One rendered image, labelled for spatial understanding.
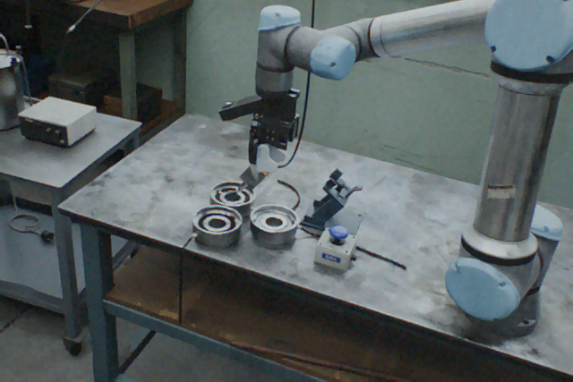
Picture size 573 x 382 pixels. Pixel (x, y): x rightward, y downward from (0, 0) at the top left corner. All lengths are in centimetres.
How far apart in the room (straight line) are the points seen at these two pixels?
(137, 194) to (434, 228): 70
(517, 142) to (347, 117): 207
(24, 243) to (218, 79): 133
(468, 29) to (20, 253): 172
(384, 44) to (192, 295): 79
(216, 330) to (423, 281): 50
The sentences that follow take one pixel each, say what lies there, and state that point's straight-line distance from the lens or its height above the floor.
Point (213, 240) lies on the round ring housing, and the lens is 124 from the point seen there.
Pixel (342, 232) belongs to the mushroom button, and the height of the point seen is 87.
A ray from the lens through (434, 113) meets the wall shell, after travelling 282.
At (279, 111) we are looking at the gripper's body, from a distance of 117.
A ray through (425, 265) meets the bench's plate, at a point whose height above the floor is 80.
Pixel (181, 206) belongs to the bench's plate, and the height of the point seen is 80.
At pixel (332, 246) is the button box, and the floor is 85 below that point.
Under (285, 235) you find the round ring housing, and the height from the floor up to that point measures 83.
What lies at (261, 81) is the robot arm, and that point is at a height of 115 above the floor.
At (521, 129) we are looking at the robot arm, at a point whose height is 124.
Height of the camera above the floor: 157
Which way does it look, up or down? 29 degrees down
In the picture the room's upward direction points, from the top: 6 degrees clockwise
